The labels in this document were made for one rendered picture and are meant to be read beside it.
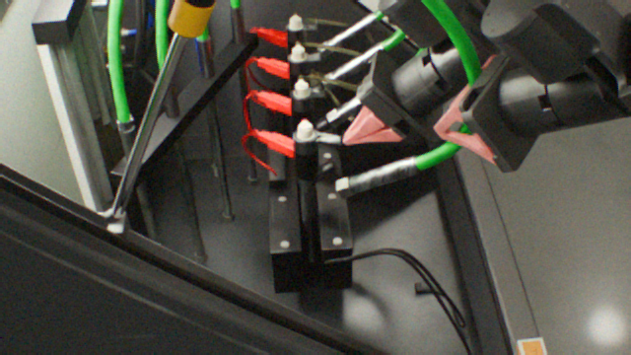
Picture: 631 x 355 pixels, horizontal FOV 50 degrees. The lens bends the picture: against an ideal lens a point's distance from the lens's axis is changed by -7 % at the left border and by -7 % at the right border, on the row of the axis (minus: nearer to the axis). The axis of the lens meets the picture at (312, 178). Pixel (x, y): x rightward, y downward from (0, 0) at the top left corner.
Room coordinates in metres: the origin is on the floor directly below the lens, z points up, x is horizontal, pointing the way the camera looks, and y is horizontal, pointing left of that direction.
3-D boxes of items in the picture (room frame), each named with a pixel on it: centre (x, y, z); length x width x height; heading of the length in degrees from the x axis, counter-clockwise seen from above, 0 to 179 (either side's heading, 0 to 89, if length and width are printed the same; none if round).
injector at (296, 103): (0.72, 0.00, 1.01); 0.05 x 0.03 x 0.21; 92
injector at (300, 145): (0.64, -0.01, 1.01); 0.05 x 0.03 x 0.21; 92
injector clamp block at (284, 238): (0.76, 0.01, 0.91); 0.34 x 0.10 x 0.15; 2
